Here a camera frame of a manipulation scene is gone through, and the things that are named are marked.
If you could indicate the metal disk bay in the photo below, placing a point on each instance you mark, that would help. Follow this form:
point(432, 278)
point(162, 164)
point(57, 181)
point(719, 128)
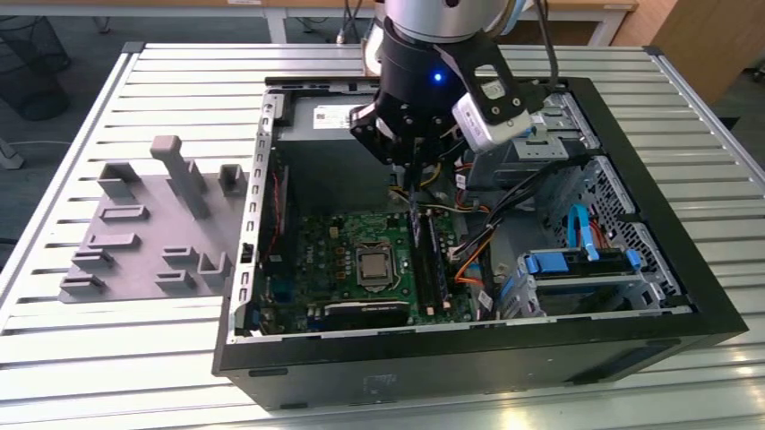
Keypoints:
point(592, 281)

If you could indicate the black mesh waste bin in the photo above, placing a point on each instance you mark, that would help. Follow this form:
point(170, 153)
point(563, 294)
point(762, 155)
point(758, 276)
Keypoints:
point(30, 67)

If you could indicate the metal optical drive cage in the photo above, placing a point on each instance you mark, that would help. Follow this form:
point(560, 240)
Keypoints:
point(539, 154)

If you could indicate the CPU socket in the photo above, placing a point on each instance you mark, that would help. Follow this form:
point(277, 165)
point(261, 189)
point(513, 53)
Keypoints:
point(376, 284)

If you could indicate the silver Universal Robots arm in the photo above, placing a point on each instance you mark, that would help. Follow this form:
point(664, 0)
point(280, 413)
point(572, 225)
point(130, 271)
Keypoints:
point(443, 18)

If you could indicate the black graphics card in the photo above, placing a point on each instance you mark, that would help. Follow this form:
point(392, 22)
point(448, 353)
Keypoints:
point(365, 314)

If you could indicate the green motherboard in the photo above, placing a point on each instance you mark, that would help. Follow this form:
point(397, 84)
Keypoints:
point(320, 273)

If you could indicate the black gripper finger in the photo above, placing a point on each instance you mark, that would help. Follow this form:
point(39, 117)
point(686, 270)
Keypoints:
point(443, 134)
point(373, 130)

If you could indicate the grey power supply unit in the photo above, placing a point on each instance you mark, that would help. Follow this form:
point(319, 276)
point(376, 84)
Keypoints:
point(324, 174)

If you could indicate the grey parts rack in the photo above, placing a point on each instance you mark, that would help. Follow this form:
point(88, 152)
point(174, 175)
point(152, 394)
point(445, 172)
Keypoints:
point(150, 201)

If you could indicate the grey metal stand foot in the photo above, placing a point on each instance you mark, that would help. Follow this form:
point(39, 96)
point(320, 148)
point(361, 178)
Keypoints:
point(9, 157)

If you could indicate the silver CPU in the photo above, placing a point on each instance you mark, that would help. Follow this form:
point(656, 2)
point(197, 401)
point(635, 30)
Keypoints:
point(375, 264)

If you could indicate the white frame wooden desk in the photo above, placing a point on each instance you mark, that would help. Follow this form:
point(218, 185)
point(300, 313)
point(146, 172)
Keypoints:
point(607, 27)

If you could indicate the black open PC case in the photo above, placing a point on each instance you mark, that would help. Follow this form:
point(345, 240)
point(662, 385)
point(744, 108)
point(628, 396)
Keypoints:
point(419, 367)

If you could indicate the wooden cabinet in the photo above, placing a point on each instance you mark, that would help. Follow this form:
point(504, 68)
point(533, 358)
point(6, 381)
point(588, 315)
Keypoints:
point(706, 45)

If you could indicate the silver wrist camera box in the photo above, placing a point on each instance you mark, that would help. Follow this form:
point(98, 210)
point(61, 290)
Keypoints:
point(491, 125)

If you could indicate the hard disk in blue carrier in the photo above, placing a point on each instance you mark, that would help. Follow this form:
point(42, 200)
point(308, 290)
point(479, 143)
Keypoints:
point(551, 264)

